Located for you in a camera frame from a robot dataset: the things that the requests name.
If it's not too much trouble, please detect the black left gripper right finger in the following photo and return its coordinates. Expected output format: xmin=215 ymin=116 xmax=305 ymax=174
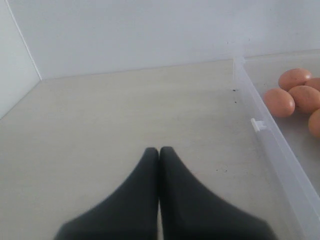
xmin=159 ymin=146 xmax=258 ymax=240

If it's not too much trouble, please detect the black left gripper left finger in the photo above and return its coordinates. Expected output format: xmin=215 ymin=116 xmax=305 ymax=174
xmin=55 ymin=147 xmax=159 ymax=240

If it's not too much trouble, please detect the brown egg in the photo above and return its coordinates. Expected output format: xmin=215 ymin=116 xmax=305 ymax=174
xmin=263 ymin=88 xmax=296 ymax=118
xmin=288 ymin=85 xmax=320 ymax=114
xmin=278 ymin=68 xmax=312 ymax=91
xmin=304 ymin=77 xmax=320 ymax=91
xmin=308 ymin=109 xmax=320 ymax=138

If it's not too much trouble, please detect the clear plastic box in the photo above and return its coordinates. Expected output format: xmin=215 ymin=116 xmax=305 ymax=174
xmin=233 ymin=57 xmax=320 ymax=240

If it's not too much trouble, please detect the brown egg back top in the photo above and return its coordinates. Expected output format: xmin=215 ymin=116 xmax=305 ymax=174
xmin=278 ymin=68 xmax=312 ymax=91

